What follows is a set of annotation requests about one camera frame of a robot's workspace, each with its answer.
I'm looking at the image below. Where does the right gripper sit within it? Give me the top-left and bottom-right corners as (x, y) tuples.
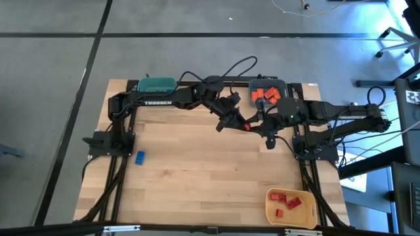
(249, 111), (287, 139)

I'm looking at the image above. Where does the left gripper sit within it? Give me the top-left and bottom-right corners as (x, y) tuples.
(209, 92), (251, 131)

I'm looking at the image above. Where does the long red toy block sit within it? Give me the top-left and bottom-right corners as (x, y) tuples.
(285, 197), (303, 210)

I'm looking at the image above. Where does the grey-green plastic bin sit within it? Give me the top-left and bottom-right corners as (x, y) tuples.
(248, 77), (289, 108)

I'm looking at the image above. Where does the teal plastic bin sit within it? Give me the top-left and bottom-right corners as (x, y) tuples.
(136, 77), (179, 94)

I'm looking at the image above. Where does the yellow plastic bin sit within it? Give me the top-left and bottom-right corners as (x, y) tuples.
(264, 187), (318, 230)

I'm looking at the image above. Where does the white sheet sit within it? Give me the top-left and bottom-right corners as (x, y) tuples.
(339, 153), (368, 193)

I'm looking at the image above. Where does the black desk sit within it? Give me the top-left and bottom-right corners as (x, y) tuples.
(389, 162), (420, 235)
(393, 64), (420, 167)

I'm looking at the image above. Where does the fiducial marker tag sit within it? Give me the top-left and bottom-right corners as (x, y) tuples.
(405, 90), (420, 105)

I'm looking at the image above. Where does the white office chair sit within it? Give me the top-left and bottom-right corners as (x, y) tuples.
(375, 26), (420, 65)

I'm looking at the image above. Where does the grey furniture leg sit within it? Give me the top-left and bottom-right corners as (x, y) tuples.
(0, 143), (26, 159)

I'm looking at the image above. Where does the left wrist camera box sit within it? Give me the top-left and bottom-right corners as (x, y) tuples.
(215, 119), (230, 133)

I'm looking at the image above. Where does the black aluminium table frame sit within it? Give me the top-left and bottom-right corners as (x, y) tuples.
(73, 73), (350, 236)

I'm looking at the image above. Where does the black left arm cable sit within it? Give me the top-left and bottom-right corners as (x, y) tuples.
(177, 55), (259, 96)

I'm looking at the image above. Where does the black cable bundle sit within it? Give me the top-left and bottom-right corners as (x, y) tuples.
(336, 85), (403, 170)

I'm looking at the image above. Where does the silver frame bracket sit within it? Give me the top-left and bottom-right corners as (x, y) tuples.
(284, 228), (324, 236)
(103, 224), (141, 234)

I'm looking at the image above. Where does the white floor cable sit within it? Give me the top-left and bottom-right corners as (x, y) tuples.
(270, 0), (371, 17)

